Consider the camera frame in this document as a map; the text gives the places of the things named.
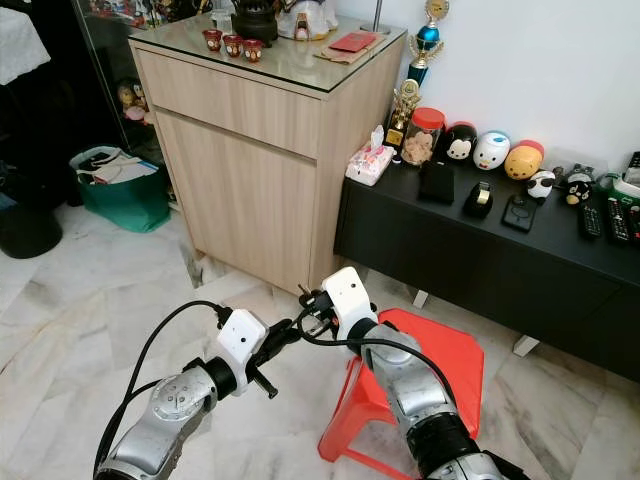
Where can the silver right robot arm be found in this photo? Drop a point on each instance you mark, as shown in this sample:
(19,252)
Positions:
(420,395)

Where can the black incense pot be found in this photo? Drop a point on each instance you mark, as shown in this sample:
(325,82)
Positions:
(255,25)

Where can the thin metal pole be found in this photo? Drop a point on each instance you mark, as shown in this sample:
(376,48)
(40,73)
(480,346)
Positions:
(378,15)

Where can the black mouse plush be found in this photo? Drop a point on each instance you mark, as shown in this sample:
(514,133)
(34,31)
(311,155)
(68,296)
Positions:
(460,148)

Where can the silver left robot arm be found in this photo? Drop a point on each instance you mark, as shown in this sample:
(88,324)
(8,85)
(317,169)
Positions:
(175,405)

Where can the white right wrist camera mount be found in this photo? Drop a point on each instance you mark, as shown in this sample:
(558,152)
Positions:
(352,298)

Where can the black and white toy figure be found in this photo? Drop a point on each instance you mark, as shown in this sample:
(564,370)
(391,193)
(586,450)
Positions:
(578,188)

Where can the pink tissue pack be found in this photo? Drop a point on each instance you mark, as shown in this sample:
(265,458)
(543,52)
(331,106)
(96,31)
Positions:
(368,162)

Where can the small gold trophy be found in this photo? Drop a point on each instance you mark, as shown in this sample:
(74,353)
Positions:
(406,100)

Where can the beige cloth tote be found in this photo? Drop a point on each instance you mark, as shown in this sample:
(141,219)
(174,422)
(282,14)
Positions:
(115,168)

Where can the yellow bear plush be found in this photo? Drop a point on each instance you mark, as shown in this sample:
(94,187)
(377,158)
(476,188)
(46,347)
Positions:
(523,163)

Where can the white lace cloth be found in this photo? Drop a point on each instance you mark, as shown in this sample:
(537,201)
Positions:
(20,45)

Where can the glass display cabinet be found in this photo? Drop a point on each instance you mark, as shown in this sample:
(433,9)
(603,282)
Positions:
(130,100)

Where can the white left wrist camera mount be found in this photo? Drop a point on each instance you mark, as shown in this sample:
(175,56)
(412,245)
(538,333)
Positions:
(242,340)

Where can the white ceramic figurine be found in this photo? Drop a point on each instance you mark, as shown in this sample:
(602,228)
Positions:
(305,20)

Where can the blue and gold trophy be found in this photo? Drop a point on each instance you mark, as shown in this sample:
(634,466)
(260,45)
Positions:
(427,42)

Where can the white duck plush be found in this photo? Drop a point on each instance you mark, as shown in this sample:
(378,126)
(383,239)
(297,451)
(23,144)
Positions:
(492,152)

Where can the black low console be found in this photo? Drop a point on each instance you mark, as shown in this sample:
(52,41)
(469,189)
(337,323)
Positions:
(470,260)

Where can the small green object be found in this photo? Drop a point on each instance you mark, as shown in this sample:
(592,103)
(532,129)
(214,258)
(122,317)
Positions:
(610,185)

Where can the black tape dispenser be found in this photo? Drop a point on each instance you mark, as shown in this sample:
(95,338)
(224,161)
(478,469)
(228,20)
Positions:
(478,202)

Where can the small panda figure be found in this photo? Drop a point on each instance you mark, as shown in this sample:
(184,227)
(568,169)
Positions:
(542,186)

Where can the black remote control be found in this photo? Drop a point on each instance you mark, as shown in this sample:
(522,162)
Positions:
(617,220)
(635,218)
(590,220)

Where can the red envelope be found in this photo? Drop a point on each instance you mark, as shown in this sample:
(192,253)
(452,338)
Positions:
(353,42)

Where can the black pouch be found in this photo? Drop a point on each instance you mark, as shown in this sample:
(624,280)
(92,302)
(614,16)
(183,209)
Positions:
(437,184)

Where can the light wooden cabinet glass top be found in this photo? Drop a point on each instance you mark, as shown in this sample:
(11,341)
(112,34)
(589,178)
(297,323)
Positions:
(240,175)

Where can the green shopping bag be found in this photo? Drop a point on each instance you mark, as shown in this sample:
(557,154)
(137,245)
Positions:
(130,208)

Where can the black flat device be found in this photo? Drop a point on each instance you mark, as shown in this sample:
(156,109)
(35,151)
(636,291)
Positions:
(520,214)

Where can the black round bin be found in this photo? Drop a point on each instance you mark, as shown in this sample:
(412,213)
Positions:
(28,232)

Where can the red plastic stool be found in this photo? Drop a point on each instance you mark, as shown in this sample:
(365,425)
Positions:
(380,385)

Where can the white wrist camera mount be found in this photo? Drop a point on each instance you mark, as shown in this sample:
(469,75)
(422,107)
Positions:
(352,298)
(242,340)

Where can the clear jar red lid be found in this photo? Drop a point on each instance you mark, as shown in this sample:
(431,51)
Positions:
(422,145)

